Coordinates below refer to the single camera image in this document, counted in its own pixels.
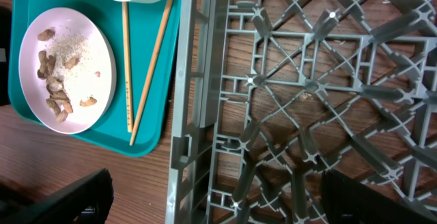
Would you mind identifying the left wooden chopstick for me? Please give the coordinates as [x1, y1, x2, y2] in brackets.
[122, 2, 133, 132]

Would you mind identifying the wooden chopstick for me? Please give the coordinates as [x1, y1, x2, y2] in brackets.
[130, 0, 173, 146]
[122, 2, 133, 132]

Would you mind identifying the pink plate with food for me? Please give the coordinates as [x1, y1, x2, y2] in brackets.
[18, 8, 117, 135]

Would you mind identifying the black tray bin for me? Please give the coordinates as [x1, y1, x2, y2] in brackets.
[0, 7, 12, 106]

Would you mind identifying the teal plastic tray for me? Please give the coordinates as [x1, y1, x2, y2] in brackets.
[8, 0, 181, 157]

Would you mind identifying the grey dishwasher rack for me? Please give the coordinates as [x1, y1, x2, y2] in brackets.
[165, 0, 436, 223]

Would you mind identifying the right wooden chopstick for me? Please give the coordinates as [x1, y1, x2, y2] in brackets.
[130, 0, 173, 146]

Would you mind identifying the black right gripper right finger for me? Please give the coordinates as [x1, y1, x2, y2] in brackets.
[320, 169, 436, 224]

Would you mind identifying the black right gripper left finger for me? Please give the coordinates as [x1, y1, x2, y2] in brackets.
[1, 168, 114, 223]

